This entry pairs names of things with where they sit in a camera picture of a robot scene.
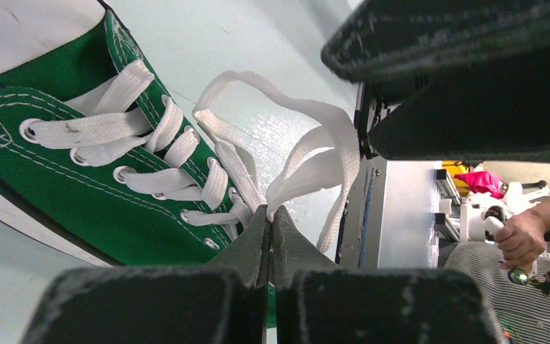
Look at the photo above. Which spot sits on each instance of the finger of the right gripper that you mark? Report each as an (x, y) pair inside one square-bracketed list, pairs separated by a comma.
[(390, 40), (497, 111)]

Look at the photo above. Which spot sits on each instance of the green canvas sneaker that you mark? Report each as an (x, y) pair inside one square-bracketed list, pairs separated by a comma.
[(52, 52)]

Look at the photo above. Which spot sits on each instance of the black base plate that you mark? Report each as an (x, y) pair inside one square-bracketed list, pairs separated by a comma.
[(352, 229)]

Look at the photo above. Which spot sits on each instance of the striped grey shirt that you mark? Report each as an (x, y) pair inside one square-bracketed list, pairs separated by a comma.
[(523, 311)]

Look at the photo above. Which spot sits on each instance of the white teleoperation handle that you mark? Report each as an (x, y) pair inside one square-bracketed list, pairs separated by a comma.
[(517, 275)]

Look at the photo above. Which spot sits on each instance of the bare human hand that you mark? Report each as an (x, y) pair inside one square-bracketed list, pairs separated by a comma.
[(521, 240)]

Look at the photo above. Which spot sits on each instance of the pink cloth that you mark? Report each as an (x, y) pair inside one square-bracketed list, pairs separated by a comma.
[(482, 182)]

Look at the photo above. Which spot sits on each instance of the yellow object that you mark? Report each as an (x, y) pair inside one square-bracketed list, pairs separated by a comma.
[(454, 168)]

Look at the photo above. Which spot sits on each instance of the white shoelace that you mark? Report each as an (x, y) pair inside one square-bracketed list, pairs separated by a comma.
[(327, 156)]

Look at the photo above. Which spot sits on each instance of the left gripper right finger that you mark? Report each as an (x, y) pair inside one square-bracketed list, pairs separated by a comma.
[(317, 301)]

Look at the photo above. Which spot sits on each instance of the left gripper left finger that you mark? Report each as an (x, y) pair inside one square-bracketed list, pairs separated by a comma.
[(223, 301)]

